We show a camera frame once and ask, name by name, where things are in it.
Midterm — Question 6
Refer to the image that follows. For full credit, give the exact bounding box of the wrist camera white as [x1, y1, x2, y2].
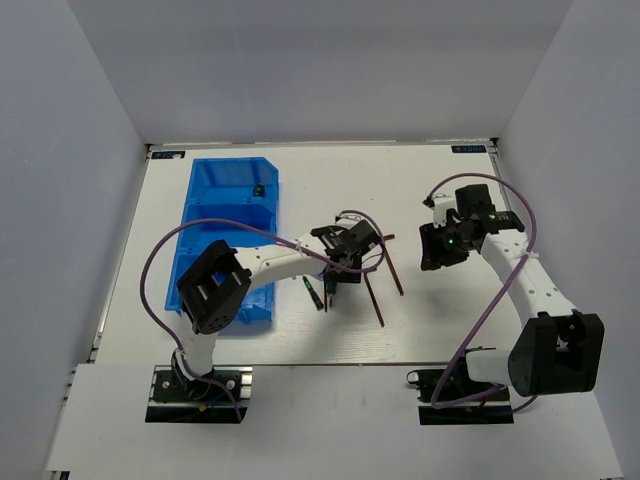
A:
[423, 194, 456, 228]
[334, 212, 362, 230]

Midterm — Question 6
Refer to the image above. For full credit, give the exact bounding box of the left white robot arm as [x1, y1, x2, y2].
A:
[176, 219, 383, 399]

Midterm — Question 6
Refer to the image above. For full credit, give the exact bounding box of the right corner label sticker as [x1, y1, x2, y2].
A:
[451, 145, 487, 154]

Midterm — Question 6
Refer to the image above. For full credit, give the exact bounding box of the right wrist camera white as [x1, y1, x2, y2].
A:
[423, 194, 456, 228]

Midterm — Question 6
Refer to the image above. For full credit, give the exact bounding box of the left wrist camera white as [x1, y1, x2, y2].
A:
[334, 212, 362, 230]

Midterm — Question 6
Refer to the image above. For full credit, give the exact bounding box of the blue plastic bin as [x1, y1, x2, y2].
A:
[164, 157, 279, 313]

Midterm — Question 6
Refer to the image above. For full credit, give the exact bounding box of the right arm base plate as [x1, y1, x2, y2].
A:
[406, 368, 514, 426]

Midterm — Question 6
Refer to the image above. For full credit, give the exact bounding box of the large brown hex key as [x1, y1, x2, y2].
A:
[381, 234, 404, 296]

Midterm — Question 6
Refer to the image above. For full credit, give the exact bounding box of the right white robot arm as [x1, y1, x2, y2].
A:
[419, 184, 605, 409]

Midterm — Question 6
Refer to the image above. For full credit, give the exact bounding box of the medium brown hex key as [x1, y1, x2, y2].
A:
[362, 273, 385, 328]

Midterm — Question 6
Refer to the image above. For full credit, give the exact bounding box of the black green precision screwdriver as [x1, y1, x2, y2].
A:
[302, 276, 324, 311]

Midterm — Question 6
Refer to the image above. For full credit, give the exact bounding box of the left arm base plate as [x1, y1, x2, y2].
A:
[145, 366, 253, 424]

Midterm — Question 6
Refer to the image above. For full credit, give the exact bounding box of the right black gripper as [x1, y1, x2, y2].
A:
[419, 218, 475, 271]

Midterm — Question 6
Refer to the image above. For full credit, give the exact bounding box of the green stubby screwdriver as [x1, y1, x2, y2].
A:
[325, 281, 337, 308]

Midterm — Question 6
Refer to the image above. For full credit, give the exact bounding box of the left corner label sticker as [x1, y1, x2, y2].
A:
[151, 150, 186, 160]

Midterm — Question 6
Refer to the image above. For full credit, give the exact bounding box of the corner label sticker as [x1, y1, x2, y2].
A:
[151, 150, 186, 160]
[451, 145, 487, 154]

